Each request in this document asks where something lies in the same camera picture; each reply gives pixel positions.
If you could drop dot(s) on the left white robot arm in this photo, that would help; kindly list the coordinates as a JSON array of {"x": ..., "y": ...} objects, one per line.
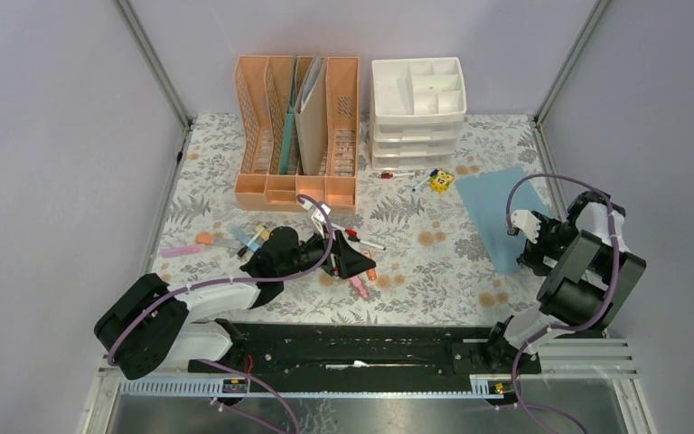
[{"x": 152, "y": 325}]

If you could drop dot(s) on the orange highlighter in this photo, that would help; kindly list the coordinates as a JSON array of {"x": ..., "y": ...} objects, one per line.
[{"x": 370, "y": 273}]

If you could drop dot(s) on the red cap marker near drawers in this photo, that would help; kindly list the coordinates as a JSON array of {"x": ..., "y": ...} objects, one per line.
[{"x": 392, "y": 175}]

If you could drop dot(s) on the white plastic drawer unit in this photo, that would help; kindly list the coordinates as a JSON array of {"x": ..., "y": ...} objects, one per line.
[{"x": 417, "y": 112}]

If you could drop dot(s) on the light blue folder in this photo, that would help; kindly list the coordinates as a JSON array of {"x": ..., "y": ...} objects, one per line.
[{"x": 484, "y": 197}]

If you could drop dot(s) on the orange plastic file organizer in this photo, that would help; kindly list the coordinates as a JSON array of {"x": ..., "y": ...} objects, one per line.
[{"x": 262, "y": 86}]

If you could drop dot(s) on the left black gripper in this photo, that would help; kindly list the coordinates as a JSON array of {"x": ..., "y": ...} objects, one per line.
[{"x": 343, "y": 260}]

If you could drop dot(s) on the floral patterned desk mat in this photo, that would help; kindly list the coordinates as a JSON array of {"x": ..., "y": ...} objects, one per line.
[{"x": 432, "y": 266}]

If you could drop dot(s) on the black cap marker left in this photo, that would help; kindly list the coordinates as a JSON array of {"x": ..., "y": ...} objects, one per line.
[{"x": 252, "y": 243}]

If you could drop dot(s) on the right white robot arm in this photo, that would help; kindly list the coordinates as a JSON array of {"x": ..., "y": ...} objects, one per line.
[{"x": 588, "y": 273}]

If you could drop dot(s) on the teal folder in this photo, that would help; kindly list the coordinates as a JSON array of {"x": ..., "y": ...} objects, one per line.
[{"x": 289, "y": 154}]

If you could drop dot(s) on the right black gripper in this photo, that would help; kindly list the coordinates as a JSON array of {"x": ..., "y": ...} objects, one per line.
[{"x": 533, "y": 253}]

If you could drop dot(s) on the yellow owl eraser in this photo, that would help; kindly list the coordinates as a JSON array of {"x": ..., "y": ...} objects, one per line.
[{"x": 441, "y": 180}]

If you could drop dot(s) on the black cap white marker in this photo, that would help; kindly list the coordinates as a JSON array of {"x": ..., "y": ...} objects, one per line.
[{"x": 366, "y": 243}]

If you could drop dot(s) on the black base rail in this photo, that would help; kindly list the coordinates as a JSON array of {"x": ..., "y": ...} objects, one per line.
[{"x": 373, "y": 359}]

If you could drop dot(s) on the blue cap whiteboard marker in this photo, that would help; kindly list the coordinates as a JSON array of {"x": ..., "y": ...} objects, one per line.
[{"x": 420, "y": 185}]

